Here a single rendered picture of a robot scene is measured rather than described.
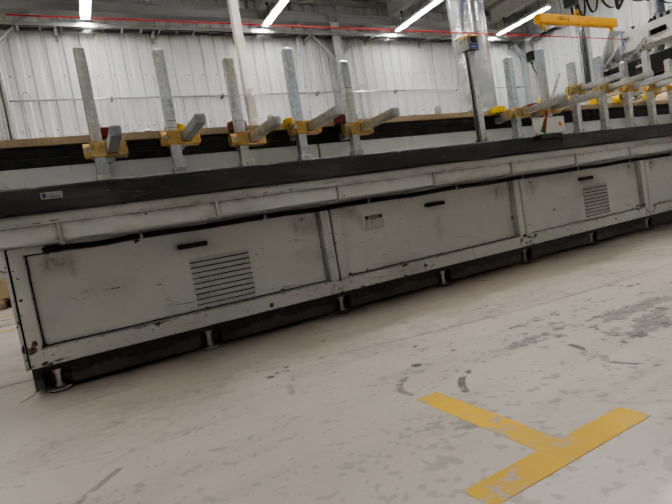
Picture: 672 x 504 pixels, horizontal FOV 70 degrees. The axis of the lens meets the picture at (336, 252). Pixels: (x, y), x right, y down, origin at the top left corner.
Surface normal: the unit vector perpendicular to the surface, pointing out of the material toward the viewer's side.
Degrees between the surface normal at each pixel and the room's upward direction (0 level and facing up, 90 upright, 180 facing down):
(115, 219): 90
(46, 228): 90
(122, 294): 93
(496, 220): 90
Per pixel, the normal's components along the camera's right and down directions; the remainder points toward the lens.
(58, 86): 0.46, -0.02
